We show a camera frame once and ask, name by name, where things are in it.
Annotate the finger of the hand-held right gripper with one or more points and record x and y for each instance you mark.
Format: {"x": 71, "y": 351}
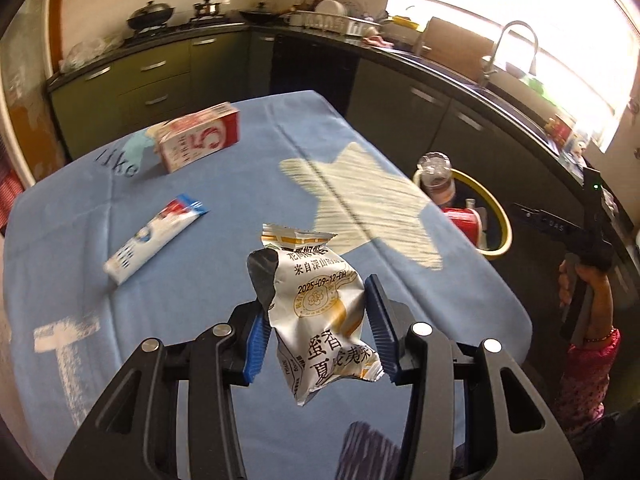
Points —
{"x": 527, "y": 214}

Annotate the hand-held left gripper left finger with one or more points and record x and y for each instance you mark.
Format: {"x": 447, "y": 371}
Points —
{"x": 255, "y": 345}

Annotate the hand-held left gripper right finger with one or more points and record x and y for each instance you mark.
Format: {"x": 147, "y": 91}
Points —
{"x": 382, "y": 325}

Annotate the yellow-rimmed trash bin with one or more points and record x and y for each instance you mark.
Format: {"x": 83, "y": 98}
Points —
{"x": 500, "y": 210}

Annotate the white yellow snack wrapper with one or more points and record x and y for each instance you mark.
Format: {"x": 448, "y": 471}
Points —
{"x": 320, "y": 310}

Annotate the red instant noodle cup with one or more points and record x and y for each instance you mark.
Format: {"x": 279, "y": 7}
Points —
{"x": 462, "y": 222}

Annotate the clear bottle with brown label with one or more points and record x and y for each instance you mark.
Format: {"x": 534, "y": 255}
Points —
{"x": 435, "y": 175}

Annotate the person's right forearm pink sleeve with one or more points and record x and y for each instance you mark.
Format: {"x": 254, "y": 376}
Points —
{"x": 587, "y": 380}

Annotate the person's right hand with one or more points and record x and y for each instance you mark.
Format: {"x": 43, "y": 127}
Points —
{"x": 600, "y": 300}

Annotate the red can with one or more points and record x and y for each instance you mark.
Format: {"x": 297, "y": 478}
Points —
{"x": 560, "y": 126}

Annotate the steel sink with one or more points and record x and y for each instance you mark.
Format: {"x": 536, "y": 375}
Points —
{"x": 520, "y": 120}

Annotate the green item on windowsill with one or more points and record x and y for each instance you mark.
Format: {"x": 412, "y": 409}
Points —
{"x": 535, "y": 85}

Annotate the blue printed tablecloth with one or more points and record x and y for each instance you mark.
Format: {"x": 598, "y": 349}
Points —
{"x": 225, "y": 200}

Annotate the white blue red tube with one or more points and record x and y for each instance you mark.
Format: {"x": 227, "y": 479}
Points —
{"x": 150, "y": 240}

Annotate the steel kitchen faucet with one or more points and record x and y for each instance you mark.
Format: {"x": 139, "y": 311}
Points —
{"x": 487, "y": 65}

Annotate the wooden cutting board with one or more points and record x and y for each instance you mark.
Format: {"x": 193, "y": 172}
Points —
{"x": 455, "y": 47}

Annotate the kitchen window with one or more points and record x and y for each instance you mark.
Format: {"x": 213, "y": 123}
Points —
{"x": 550, "y": 20}

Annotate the red and white carton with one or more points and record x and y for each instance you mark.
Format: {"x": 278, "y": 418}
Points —
{"x": 200, "y": 140}

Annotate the yellow box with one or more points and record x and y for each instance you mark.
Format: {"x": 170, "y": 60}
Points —
{"x": 406, "y": 21}

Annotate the pink cloth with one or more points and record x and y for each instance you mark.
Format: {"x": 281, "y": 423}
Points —
{"x": 376, "y": 41}

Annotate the black built-in appliance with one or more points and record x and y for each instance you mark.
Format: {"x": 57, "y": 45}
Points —
{"x": 315, "y": 70}

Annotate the white dish rack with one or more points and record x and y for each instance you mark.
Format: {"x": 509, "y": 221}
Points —
{"x": 335, "y": 24}

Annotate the green kitchen base cabinets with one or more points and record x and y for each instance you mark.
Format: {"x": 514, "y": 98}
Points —
{"x": 150, "y": 85}

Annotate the white plates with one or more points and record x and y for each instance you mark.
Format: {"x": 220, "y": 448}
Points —
{"x": 330, "y": 7}

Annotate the red checked apron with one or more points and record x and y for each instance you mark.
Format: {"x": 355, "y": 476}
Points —
{"x": 10, "y": 185}

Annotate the white mug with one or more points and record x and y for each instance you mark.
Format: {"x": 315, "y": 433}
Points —
{"x": 295, "y": 19}

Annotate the gas stove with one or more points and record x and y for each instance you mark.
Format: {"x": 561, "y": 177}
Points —
{"x": 180, "y": 27}

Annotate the black pan with lid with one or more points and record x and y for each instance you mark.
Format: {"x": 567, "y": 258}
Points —
{"x": 260, "y": 15}

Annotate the clear plastic bag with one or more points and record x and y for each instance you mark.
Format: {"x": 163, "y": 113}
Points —
{"x": 90, "y": 52}

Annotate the small steel pot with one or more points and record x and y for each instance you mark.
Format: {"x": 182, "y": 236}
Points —
{"x": 207, "y": 8}

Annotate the glass sliding door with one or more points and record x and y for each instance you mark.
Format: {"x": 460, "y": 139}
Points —
{"x": 30, "y": 85}

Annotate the black wok with lid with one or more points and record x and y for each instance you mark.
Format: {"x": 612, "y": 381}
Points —
{"x": 150, "y": 15}

